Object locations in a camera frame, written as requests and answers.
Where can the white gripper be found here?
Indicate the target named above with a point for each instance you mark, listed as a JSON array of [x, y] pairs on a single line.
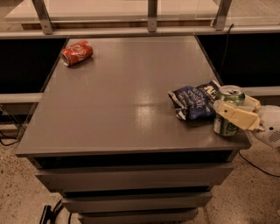
[[270, 123]]

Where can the green soda can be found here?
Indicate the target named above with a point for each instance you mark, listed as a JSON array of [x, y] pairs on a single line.
[[232, 94]]

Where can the red soda can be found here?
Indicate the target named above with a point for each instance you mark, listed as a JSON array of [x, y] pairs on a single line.
[[76, 53]]

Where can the blue chip bag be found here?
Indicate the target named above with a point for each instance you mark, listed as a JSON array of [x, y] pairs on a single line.
[[193, 103]]

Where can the grey drawer cabinet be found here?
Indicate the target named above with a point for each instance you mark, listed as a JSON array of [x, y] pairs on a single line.
[[105, 135]]

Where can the black device on floor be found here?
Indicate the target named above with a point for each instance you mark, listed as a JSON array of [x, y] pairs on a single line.
[[50, 214]]

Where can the metal railing frame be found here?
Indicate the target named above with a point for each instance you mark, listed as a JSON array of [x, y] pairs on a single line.
[[49, 19]]

